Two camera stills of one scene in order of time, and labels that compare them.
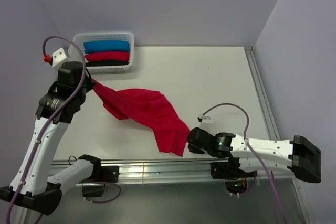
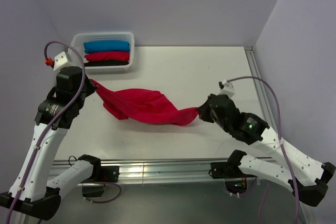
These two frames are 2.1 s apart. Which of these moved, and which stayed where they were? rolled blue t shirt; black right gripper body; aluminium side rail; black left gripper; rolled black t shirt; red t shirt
Moved: black right gripper body; red t shirt
Stayed: aluminium side rail; black left gripper; rolled blue t shirt; rolled black t shirt
